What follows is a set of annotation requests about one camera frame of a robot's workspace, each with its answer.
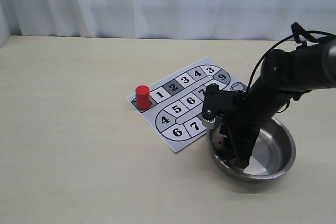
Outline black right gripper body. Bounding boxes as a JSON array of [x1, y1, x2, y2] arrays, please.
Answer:
[[201, 84, 270, 156]]

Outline beige wooden die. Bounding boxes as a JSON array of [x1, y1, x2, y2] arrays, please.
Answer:
[[212, 137, 224, 153]]

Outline red cylinder game piece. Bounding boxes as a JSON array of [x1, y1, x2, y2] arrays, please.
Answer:
[[135, 85, 150, 110]]

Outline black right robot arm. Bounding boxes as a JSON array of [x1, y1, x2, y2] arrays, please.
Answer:
[[202, 36, 335, 168]]

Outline stainless steel round bowl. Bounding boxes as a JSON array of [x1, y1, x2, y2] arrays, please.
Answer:
[[206, 117, 296, 184]]

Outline paper number game board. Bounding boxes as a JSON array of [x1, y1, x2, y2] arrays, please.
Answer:
[[140, 57, 247, 153]]

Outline white curtain backdrop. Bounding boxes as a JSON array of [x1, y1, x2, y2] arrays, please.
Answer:
[[1, 0, 335, 42]]

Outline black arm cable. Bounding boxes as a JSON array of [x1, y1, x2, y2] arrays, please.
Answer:
[[243, 22, 335, 99]]

